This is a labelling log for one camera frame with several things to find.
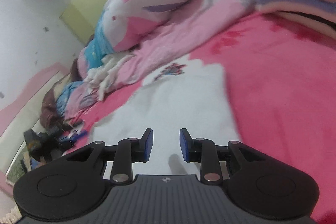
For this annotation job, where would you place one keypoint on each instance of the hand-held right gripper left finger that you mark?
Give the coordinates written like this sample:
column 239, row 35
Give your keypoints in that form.
column 149, row 145

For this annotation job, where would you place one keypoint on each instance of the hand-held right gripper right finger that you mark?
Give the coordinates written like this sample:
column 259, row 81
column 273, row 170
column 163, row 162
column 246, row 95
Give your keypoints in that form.
column 183, row 146

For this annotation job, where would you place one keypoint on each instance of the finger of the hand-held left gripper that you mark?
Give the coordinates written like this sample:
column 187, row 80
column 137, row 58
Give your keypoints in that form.
column 74, row 133

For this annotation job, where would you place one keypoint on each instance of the white button shirt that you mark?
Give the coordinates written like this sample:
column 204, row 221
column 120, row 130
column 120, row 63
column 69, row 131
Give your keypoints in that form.
column 170, row 113

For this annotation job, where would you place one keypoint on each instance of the plaid cloth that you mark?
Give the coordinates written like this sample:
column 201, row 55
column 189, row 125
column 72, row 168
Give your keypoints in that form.
column 15, row 169

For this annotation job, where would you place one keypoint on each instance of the brown garment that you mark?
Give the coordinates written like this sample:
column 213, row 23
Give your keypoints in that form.
column 48, row 111

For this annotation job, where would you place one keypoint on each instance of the light blue patterned cloth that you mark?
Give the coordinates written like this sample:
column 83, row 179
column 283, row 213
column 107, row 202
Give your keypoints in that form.
column 67, row 94

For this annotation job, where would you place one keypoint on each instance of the pink and cream headboard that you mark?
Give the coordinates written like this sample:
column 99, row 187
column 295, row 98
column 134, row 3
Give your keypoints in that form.
column 23, row 103

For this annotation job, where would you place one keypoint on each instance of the white knit garment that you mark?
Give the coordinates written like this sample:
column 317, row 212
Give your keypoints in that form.
column 107, row 74

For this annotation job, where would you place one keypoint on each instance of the pink floral bed blanket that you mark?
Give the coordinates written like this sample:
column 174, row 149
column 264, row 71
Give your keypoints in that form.
column 275, row 82

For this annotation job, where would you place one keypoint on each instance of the pale yellow wardrobe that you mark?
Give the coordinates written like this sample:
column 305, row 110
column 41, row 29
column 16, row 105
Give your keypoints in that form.
column 84, row 8

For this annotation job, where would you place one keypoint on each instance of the pink cartoon print quilt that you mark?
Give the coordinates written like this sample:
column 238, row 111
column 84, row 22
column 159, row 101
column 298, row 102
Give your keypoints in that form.
column 162, row 16

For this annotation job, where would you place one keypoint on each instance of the lilac folded garment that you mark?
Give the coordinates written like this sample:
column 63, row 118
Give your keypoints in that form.
column 296, row 2

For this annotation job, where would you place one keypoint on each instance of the pale pink folded garment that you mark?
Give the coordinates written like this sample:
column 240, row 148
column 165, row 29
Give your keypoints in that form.
column 323, row 27

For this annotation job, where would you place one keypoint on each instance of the black folded garment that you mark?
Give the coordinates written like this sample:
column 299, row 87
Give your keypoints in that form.
column 315, row 18

